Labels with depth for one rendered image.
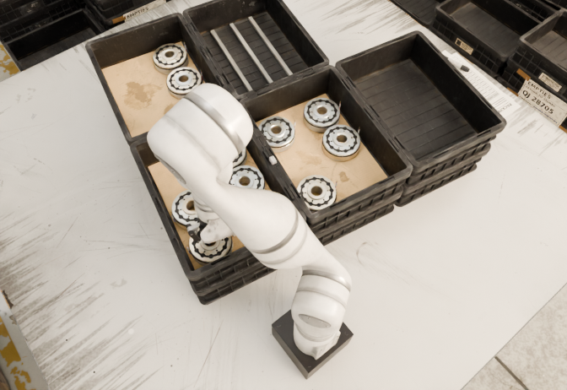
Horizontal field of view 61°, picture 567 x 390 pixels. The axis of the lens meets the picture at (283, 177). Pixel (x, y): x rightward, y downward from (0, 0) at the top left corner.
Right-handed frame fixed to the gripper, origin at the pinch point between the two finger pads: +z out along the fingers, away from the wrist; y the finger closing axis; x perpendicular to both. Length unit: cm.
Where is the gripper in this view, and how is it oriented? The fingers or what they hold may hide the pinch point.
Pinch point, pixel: (220, 235)
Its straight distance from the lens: 115.5
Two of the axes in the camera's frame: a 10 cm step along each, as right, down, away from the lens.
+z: -0.2, 5.1, 8.6
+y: -9.2, 3.2, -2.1
